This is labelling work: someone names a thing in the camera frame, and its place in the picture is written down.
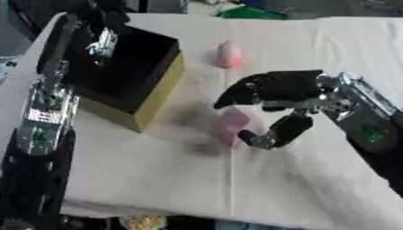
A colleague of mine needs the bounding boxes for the tan cardboard box black inside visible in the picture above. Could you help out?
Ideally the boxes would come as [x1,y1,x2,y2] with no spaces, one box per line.
[36,17,186,133]

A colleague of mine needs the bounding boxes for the pink egg-shaped toy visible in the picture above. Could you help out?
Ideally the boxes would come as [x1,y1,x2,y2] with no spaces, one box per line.
[214,40,245,69]

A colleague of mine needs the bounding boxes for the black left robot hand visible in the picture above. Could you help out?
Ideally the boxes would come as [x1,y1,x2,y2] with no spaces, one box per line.
[36,0,132,86]

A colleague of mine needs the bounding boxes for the green object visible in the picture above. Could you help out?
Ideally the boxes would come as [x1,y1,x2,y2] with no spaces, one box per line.
[215,5,289,21]

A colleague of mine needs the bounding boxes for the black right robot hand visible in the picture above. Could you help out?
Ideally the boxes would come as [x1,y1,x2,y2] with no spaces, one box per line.
[212,69,327,151]

